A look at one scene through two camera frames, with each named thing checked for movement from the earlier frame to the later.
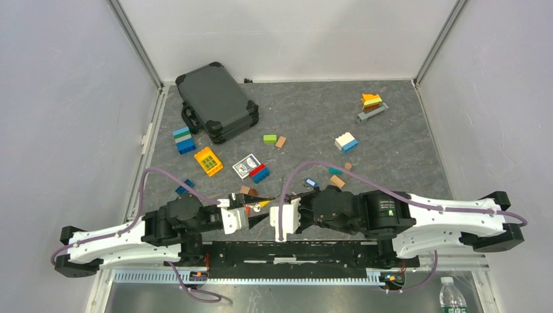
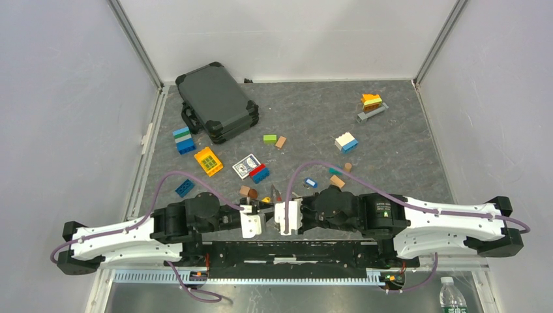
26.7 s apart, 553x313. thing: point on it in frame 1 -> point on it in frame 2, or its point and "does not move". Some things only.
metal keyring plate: (282, 181) -> (276, 196)
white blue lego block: (345, 143) does not move
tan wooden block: (280, 141) does not move
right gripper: (304, 196) does not move
